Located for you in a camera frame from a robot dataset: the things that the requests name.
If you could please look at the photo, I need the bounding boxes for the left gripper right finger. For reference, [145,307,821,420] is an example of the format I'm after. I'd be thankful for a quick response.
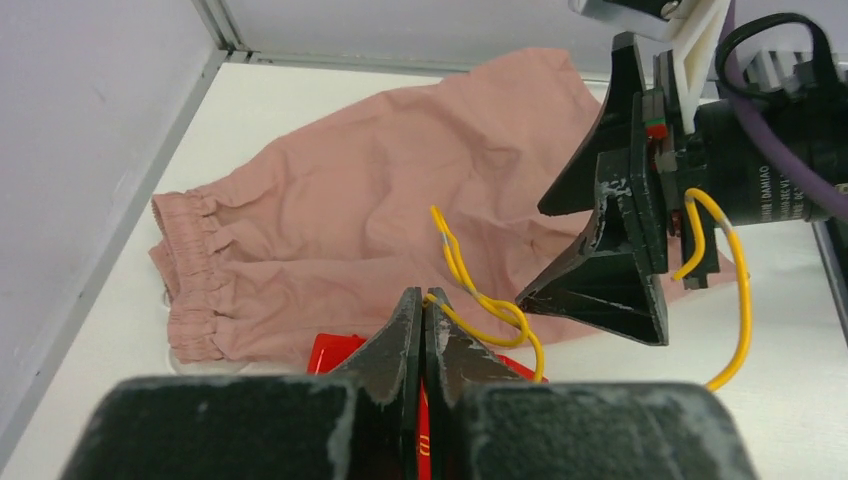
[423,288,526,479]

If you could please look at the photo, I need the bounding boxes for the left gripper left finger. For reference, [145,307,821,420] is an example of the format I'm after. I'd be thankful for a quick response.
[332,287,424,479]

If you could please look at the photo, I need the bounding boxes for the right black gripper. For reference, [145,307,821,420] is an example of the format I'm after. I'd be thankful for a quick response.
[516,32,719,346]

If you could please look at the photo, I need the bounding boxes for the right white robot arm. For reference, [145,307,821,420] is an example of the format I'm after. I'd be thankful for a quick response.
[516,13,847,346]

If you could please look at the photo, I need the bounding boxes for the red plastic bin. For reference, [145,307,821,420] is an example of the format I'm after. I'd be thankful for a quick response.
[308,334,548,479]

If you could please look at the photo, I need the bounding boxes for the pink cloth shorts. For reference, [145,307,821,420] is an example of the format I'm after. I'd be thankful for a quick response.
[149,48,601,363]

